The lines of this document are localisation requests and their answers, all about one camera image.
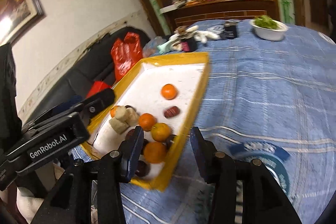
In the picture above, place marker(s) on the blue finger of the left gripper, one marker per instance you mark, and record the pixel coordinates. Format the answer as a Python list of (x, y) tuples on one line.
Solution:
[(96, 103)]

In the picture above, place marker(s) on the dark plum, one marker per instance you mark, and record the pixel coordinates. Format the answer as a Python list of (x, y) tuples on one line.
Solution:
[(142, 169), (129, 134)]

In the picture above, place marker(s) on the red plastic bag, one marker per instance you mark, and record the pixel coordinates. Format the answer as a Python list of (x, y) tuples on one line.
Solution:
[(125, 54)]

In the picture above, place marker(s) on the white bowl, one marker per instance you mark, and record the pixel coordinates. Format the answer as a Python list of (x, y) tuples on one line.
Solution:
[(269, 34)]

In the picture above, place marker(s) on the small black box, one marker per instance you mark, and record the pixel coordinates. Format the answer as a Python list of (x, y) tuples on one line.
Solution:
[(231, 28)]

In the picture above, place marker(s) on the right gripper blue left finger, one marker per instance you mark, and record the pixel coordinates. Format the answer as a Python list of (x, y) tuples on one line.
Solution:
[(131, 151)]

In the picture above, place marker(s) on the black sofa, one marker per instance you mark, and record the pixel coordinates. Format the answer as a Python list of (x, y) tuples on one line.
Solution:
[(76, 73)]

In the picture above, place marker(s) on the small orange tangerine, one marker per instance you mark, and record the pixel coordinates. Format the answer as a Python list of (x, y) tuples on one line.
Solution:
[(169, 91)]

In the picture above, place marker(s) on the yellow foam-lined box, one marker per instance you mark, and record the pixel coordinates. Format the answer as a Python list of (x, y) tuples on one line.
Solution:
[(141, 89)]

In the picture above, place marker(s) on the framed picture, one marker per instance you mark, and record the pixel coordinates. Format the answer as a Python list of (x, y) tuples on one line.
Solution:
[(17, 17)]

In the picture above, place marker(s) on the black and pink clutter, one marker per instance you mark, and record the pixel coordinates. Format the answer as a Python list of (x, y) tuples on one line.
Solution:
[(174, 43)]

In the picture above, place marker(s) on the yellowish central orange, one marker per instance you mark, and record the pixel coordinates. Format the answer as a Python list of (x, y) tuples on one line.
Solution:
[(160, 132)]

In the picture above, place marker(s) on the peeled cane piece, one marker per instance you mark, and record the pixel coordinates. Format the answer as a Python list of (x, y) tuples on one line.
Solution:
[(121, 113), (118, 126), (132, 118)]

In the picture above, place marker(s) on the red date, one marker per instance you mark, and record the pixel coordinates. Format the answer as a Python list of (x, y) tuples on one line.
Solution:
[(171, 112)]

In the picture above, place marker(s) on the green leafy vegetables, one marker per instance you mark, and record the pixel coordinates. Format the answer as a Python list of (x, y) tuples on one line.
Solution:
[(265, 21)]

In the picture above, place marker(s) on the large orange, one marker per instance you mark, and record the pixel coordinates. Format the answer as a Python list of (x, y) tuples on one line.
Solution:
[(155, 152)]

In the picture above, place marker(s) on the blue plaid tablecloth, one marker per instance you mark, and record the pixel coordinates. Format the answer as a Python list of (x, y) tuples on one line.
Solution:
[(272, 101)]

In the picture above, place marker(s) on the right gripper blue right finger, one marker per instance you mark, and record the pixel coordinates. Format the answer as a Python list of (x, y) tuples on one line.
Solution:
[(204, 151)]

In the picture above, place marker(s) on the wooden counter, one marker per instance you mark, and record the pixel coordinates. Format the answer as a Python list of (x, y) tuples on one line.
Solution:
[(221, 9)]

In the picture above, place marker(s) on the white glove on table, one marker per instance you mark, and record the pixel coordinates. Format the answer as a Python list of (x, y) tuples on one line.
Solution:
[(205, 36)]

